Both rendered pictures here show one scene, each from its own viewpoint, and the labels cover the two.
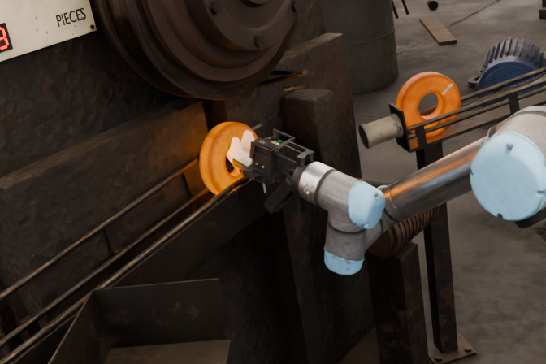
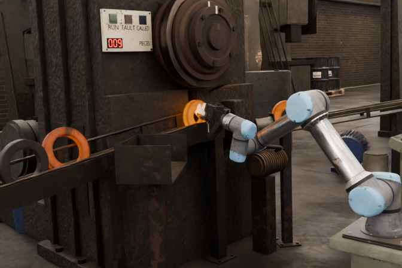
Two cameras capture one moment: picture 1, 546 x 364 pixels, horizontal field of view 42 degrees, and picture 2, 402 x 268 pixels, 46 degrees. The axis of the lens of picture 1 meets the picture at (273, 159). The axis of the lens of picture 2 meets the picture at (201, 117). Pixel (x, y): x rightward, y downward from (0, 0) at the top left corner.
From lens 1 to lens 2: 0.95 m
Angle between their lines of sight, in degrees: 15
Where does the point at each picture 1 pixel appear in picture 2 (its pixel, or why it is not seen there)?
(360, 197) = (246, 124)
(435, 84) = not seen: hidden behind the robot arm
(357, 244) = (243, 146)
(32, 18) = (131, 39)
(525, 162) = (303, 99)
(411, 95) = (278, 108)
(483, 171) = (289, 103)
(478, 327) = (304, 237)
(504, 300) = (321, 230)
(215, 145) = (191, 106)
